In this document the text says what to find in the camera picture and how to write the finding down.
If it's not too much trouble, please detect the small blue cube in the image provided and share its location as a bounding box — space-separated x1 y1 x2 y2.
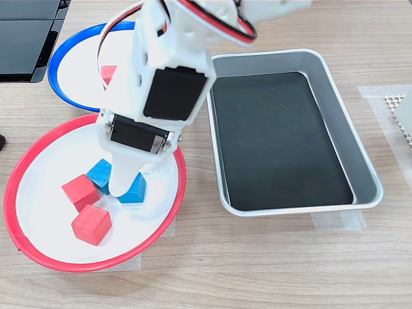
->
115 172 147 204
86 158 113 196

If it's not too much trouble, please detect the small red cube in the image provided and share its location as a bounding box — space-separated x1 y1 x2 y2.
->
61 174 101 213
70 203 113 247
100 66 117 87

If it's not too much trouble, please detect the clear tape strip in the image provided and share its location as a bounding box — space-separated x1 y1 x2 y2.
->
311 209 368 231
162 218 177 238
96 250 142 273

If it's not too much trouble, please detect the red-rimmed white plate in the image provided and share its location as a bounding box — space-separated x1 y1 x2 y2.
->
3 112 187 274

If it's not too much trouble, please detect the blue-rimmed white plate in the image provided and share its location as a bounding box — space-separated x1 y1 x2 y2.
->
47 21 138 114

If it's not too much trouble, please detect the black tray mat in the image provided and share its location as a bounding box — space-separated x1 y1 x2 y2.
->
211 71 354 212

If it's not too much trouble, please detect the black laptop computer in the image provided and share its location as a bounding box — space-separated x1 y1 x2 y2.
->
0 0 72 84

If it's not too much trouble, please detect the steel baking tray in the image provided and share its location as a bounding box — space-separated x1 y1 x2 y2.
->
205 48 384 217

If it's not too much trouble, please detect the red black white servo cable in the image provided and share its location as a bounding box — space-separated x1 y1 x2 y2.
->
96 0 258 93

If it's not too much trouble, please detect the pale perforated base plate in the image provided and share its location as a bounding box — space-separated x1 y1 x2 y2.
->
382 93 412 152

